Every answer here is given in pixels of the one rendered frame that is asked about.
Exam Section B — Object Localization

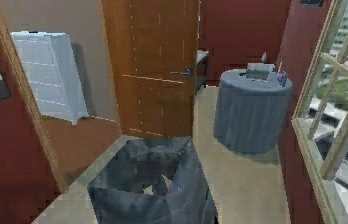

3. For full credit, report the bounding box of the brown wooden room door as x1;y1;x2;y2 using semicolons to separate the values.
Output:
101;0;200;139

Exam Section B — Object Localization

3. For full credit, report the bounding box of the grey round covered table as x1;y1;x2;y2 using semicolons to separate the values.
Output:
213;68;294;155

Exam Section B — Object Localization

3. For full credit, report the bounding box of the dark grey bag-lined bin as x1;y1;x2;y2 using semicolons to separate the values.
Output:
87;136;218;224

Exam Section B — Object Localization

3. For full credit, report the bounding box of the purple small bottle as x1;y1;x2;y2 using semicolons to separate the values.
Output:
275;61;288;87

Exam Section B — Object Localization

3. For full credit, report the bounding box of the white chest of drawers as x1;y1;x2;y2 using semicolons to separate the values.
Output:
10;31;90;126

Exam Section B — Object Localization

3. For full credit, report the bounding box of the wooden framed window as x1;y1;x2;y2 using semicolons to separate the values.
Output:
291;0;348;224

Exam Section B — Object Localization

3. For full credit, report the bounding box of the dark lever door handle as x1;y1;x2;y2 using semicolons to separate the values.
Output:
169;66;194;77

